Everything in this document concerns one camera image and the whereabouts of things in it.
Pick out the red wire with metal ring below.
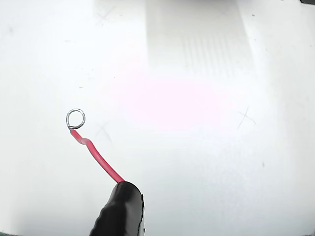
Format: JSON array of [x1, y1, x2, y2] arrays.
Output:
[[65, 108, 126, 184]]

